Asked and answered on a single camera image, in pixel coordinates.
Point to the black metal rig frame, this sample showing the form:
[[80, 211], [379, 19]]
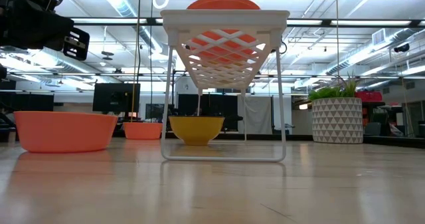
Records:
[[282, 137]]

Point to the succulent in patterned pot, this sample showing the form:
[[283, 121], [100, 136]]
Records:
[[337, 121]]

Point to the white lattice shelf rack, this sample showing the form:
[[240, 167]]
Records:
[[225, 16]]

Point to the black partition panel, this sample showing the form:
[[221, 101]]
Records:
[[212, 106]]

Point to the black monitor screen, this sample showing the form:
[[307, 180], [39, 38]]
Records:
[[116, 97]]

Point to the yellow floral patterned bowl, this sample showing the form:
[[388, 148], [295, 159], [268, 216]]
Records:
[[196, 129], [214, 63]]

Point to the grey fabric panel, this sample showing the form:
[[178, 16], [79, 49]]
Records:
[[258, 114]]

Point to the black ceiling camera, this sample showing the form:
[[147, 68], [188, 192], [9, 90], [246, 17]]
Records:
[[401, 48]]

